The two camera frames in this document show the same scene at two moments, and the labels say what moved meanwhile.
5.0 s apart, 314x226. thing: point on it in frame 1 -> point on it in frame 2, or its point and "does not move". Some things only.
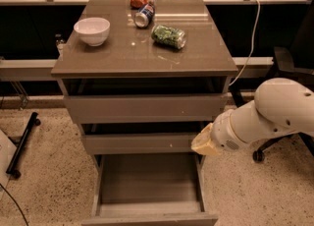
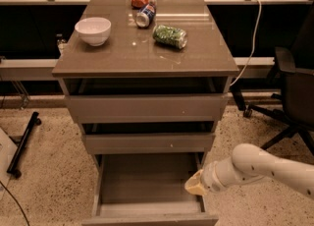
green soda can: (172, 37) does not move
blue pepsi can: (144, 15) does not move
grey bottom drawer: (150, 190) does not move
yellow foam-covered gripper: (225, 135) -> (210, 178)
